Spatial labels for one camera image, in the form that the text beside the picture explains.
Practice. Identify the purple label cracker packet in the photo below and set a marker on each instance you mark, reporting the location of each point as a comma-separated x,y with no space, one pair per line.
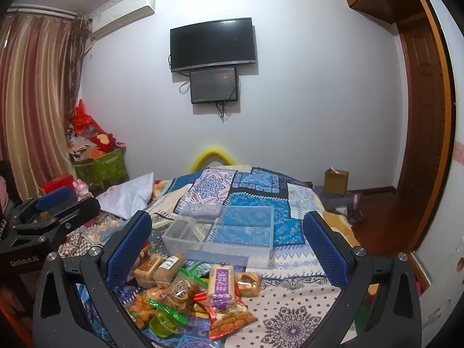
221,284

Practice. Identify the small black wall monitor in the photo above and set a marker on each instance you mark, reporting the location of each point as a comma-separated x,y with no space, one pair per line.
214,85

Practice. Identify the green fabric storage box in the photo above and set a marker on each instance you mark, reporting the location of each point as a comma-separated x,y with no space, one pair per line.
108,168

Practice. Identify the brown wooden door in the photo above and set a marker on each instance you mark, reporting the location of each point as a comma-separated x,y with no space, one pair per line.
424,116

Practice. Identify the red peanut packet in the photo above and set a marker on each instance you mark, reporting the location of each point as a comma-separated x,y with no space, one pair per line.
232,321

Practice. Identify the white air conditioner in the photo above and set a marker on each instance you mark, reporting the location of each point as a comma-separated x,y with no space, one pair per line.
123,14

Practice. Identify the caramel bun packet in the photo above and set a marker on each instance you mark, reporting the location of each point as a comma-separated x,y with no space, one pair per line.
248,283

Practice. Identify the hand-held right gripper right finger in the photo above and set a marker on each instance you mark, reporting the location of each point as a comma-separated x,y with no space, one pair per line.
324,250

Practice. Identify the clear divided plastic tray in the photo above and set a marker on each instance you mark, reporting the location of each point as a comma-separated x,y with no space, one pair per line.
185,234

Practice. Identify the white pillow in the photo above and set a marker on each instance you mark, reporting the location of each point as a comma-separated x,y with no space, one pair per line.
127,195

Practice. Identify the stack of paper cards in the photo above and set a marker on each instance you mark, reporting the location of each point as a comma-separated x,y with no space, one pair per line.
78,148

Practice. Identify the orange snack zip bag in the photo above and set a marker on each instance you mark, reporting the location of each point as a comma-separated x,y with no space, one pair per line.
139,310

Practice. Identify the black wall television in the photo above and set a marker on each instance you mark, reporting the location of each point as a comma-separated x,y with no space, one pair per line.
214,43

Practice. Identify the red plastic bag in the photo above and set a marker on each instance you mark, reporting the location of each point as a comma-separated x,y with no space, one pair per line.
83,119

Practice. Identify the green jelly cup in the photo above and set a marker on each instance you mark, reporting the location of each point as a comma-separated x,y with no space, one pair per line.
165,326

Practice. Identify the red wrapped candies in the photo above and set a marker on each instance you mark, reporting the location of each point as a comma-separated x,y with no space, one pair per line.
203,304

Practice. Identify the striped brown curtain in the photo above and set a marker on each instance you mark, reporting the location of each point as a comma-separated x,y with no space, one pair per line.
36,98

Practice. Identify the yellow foam tube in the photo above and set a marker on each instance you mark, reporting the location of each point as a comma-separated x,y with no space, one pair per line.
214,148

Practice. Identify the brown cake packet dark label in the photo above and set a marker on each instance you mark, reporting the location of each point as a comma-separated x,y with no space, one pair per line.
168,266

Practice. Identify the red box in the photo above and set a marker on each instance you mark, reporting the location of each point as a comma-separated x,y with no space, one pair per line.
58,183

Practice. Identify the patchwork printed bedspread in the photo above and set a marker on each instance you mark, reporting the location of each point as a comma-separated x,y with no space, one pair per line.
290,297

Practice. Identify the yellow bed sheet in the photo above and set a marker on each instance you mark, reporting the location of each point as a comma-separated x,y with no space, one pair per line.
340,226

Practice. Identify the red stuffed toy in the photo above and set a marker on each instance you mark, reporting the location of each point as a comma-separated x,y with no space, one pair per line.
103,141

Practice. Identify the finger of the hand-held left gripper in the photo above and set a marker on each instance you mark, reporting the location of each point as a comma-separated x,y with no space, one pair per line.
56,195
72,213

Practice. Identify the zip bag with round label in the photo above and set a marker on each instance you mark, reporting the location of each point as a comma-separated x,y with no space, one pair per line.
177,290

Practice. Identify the small cardboard box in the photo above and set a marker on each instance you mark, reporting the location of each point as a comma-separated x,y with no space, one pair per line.
335,183

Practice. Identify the orange printed pillow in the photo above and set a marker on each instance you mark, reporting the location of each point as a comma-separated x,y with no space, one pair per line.
159,188

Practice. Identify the clear plastic storage box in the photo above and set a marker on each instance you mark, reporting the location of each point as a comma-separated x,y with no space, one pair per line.
243,232

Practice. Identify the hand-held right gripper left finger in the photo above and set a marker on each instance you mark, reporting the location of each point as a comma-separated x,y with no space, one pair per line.
131,248

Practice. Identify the green snack packet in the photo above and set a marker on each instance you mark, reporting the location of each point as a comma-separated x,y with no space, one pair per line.
198,269

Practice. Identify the pink plush toy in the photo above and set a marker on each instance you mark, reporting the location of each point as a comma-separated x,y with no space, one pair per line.
80,188

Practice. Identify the grey low stool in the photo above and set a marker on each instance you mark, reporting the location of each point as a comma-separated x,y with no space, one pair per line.
331,199

